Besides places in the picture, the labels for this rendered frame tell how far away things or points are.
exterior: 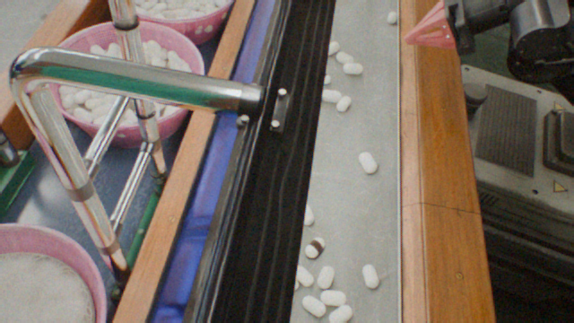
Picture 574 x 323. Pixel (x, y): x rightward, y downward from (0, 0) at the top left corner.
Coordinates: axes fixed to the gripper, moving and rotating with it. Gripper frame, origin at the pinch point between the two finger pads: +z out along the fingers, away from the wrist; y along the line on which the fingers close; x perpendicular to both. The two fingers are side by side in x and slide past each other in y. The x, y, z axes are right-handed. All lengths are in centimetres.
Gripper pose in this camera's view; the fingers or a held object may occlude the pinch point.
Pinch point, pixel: (410, 39)
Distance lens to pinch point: 79.0
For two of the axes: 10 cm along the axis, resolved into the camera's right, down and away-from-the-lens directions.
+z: -8.2, 2.1, 5.3
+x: 5.4, 5.8, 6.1
